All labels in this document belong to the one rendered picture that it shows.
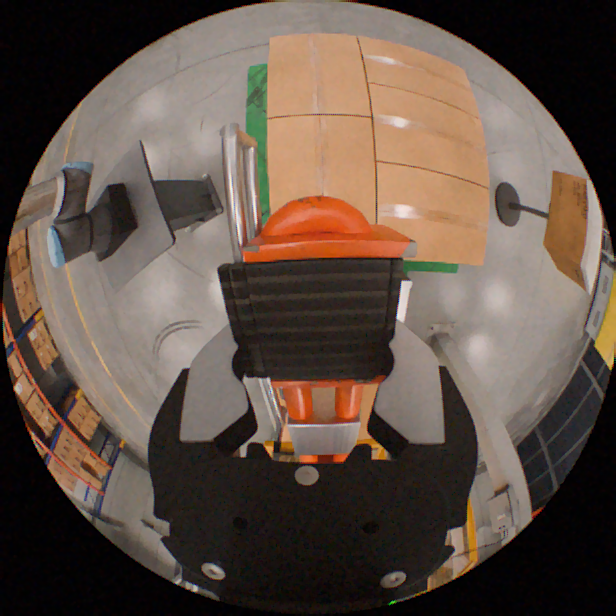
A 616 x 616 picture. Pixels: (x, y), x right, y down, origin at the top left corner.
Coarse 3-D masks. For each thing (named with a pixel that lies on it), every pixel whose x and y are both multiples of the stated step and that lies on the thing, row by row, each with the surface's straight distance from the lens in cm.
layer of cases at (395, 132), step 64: (320, 64) 107; (384, 64) 115; (448, 64) 144; (320, 128) 89; (384, 128) 93; (448, 128) 109; (320, 192) 84; (384, 192) 88; (448, 192) 101; (448, 256) 104
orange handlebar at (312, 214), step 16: (288, 208) 10; (304, 208) 10; (320, 208) 10; (336, 208) 10; (352, 208) 11; (272, 224) 10; (288, 224) 10; (304, 224) 10; (320, 224) 10; (336, 224) 10; (352, 224) 10; (368, 224) 11; (288, 400) 17; (304, 400) 17; (336, 400) 18; (352, 400) 17; (304, 416) 19; (352, 416) 19
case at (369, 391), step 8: (376, 384) 68; (368, 392) 70; (280, 400) 72; (368, 400) 74; (360, 408) 77; (368, 408) 77; (368, 416) 82; (288, 432) 90; (360, 432) 92; (288, 440) 97
